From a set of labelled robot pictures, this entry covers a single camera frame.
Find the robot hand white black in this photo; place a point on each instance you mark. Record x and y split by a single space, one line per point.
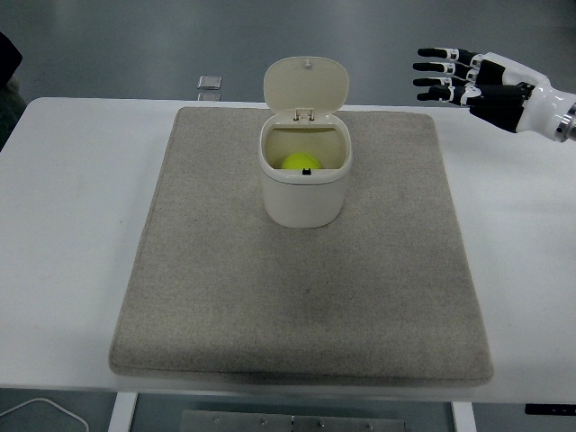
504 103

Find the yellow-green tennis ball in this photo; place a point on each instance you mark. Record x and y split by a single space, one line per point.
299 161

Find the cream lidded plastic bin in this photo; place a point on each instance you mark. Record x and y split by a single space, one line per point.
301 198

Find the beige fabric mat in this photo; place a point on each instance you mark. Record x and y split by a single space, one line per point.
288 292

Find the square metal floor plate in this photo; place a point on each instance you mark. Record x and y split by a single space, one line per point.
209 96
210 82

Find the black table control panel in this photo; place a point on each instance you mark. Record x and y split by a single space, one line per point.
549 409

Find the white table leg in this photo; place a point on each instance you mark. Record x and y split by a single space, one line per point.
463 418
121 414

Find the grey metal plate with screws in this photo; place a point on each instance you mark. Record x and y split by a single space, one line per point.
292 423

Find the dark bulky object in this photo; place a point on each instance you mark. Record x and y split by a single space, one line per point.
9 103

